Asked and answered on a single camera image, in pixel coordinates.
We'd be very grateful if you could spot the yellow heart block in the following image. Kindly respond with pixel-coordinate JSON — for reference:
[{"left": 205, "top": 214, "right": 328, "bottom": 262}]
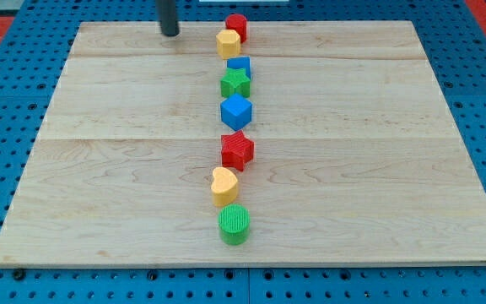
[{"left": 210, "top": 167, "right": 239, "bottom": 207}]

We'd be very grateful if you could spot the green star block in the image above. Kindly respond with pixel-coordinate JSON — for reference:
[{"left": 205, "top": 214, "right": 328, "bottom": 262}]
[{"left": 220, "top": 68, "right": 251, "bottom": 97}]

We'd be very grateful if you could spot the yellow hexagon block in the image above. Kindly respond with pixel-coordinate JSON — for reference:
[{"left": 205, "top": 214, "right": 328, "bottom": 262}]
[{"left": 216, "top": 30, "right": 240, "bottom": 60}]

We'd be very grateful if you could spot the blue block behind star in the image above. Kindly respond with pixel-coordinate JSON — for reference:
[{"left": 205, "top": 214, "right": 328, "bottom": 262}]
[{"left": 227, "top": 56, "right": 252, "bottom": 79}]

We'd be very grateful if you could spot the light wooden board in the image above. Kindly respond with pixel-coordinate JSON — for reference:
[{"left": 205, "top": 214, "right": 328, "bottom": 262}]
[{"left": 0, "top": 21, "right": 486, "bottom": 269}]

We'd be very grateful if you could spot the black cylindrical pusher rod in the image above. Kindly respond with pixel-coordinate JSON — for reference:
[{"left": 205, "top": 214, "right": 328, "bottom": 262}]
[{"left": 154, "top": 0, "right": 180, "bottom": 37}]

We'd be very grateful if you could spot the red cylinder block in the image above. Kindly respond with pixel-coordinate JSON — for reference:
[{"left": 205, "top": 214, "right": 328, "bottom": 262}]
[{"left": 224, "top": 14, "right": 247, "bottom": 43}]

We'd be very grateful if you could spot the green cylinder block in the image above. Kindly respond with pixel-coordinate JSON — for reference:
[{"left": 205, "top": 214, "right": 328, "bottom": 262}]
[{"left": 218, "top": 204, "right": 251, "bottom": 246}]

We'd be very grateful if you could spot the red star block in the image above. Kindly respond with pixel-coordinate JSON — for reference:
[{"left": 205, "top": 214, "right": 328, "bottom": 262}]
[{"left": 220, "top": 130, "right": 255, "bottom": 171}]

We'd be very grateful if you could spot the blue cube block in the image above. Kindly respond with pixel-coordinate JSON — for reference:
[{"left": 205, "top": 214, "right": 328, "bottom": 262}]
[{"left": 220, "top": 93, "right": 252, "bottom": 131}]

